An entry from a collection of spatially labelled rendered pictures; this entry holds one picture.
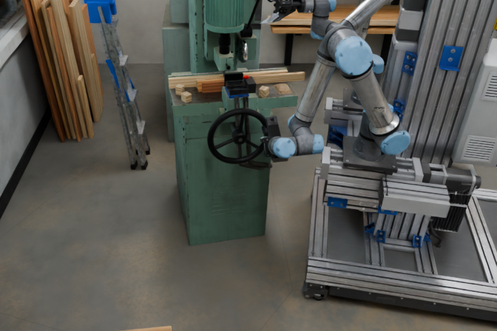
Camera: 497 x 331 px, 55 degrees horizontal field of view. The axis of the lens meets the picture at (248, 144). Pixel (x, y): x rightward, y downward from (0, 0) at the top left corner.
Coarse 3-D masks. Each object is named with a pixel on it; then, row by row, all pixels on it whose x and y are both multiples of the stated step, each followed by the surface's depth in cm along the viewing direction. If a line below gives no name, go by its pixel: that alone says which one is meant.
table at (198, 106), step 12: (264, 84) 239; (276, 84) 239; (288, 84) 240; (180, 96) 225; (192, 96) 225; (204, 96) 226; (216, 96) 226; (276, 96) 229; (288, 96) 230; (180, 108) 218; (192, 108) 220; (204, 108) 222; (216, 108) 223; (264, 108) 230; (228, 120) 217
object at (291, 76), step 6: (294, 72) 243; (300, 72) 243; (210, 78) 233; (258, 78) 238; (264, 78) 239; (270, 78) 239; (276, 78) 240; (282, 78) 241; (288, 78) 242; (294, 78) 243; (300, 78) 244
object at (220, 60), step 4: (216, 48) 232; (216, 52) 228; (216, 56) 229; (220, 56) 224; (224, 56) 224; (228, 56) 224; (232, 56) 224; (216, 60) 230; (220, 60) 223; (224, 60) 223; (228, 60) 224; (232, 60) 224; (216, 64) 231; (220, 64) 224; (224, 64) 225; (228, 64) 225; (232, 64) 226; (220, 68) 225; (224, 68) 226; (232, 68) 227
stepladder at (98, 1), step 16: (96, 0) 266; (112, 0) 267; (96, 16) 269; (112, 16) 287; (112, 32) 289; (112, 48) 279; (112, 64) 286; (112, 80) 291; (128, 80) 307; (128, 96) 301; (128, 112) 302; (144, 128) 323; (128, 144) 316; (144, 144) 336; (144, 160) 325
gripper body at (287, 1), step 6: (276, 0) 209; (282, 0) 205; (288, 0) 206; (294, 0) 207; (300, 0) 209; (276, 6) 210; (282, 6) 203; (288, 6) 204; (294, 6) 209; (300, 6) 209; (276, 12) 211; (282, 12) 209; (288, 12) 209; (300, 12) 211
